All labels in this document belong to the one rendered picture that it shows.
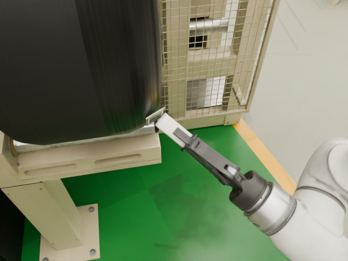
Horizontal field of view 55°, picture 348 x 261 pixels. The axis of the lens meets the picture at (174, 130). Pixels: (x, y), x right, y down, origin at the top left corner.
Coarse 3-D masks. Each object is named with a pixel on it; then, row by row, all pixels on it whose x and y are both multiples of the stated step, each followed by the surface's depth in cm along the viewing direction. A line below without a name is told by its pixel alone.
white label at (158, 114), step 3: (162, 108) 60; (156, 111) 59; (159, 111) 60; (162, 111) 61; (153, 114) 59; (156, 114) 60; (159, 114) 62; (162, 114) 64; (147, 117) 59; (150, 117) 59; (153, 117) 61; (156, 117) 63; (159, 117) 64; (147, 120) 60; (150, 120) 62; (153, 120) 64; (147, 123) 63; (150, 123) 65
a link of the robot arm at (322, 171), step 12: (324, 144) 71; (336, 144) 68; (312, 156) 71; (324, 156) 66; (336, 156) 64; (312, 168) 67; (324, 168) 64; (336, 168) 63; (300, 180) 69; (312, 180) 66; (324, 180) 64; (336, 180) 62; (336, 192) 63
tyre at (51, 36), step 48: (0, 0) 38; (48, 0) 39; (96, 0) 40; (144, 0) 43; (0, 48) 41; (48, 48) 42; (96, 48) 43; (144, 48) 46; (0, 96) 45; (48, 96) 47; (96, 96) 49; (144, 96) 53; (48, 144) 64
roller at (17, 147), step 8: (144, 128) 80; (152, 128) 80; (112, 136) 79; (120, 136) 80; (128, 136) 80; (16, 144) 76; (24, 144) 77; (32, 144) 77; (56, 144) 78; (64, 144) 78; (72, 144) 79; (16, 152) 78
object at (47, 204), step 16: (0, 176) 97; (16, 176) 99; (16, 192) 106; (32, 192) 108; (48, 192) 110; (64, 192) 130; (32, 208) 116; (48, 208) 118; (64, 208) 127; (48, 224) 128; (64, 224) 131; (80, 224) 151; (48, 240) 141; (64, 240) 144; (80, 240) 148
